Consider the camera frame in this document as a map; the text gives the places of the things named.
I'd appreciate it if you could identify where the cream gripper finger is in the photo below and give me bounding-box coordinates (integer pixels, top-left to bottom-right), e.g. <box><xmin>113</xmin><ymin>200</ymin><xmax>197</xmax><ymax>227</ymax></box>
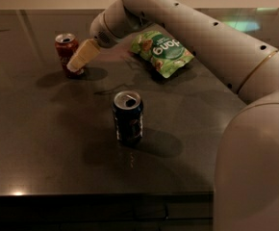
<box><xmin>66</xmin><ymin>39</ymin><xmax>100</xmax><ymax>72</ymax></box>

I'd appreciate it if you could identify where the red Coca-Cola can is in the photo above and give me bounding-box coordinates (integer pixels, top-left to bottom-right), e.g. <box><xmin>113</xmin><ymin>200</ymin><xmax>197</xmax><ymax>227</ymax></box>
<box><xmin>55</xmin><ymin>33</ymin><xmax>84</xmax><ymax>79</ymax></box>

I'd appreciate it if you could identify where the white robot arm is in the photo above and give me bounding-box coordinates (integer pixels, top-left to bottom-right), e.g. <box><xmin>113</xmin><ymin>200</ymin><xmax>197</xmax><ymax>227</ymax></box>
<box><xmin>67</xmin><ymin>0</ymin><xmax>279</xmax><ymax>231</ymax></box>

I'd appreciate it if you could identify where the blue Pepsi can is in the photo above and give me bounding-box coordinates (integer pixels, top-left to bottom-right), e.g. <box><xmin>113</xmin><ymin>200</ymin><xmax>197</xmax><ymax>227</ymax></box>
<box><xmin>113</xmin><ymin>90</ymin><xmax>143</xmax><ymax>146</ymax></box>

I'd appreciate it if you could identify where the green chip bag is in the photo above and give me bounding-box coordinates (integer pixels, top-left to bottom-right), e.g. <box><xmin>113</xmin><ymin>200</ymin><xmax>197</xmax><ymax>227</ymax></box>
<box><xmin>130</xmin><ymin>31</ymin><xmax>194</xmax><ymax>78</ymax></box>

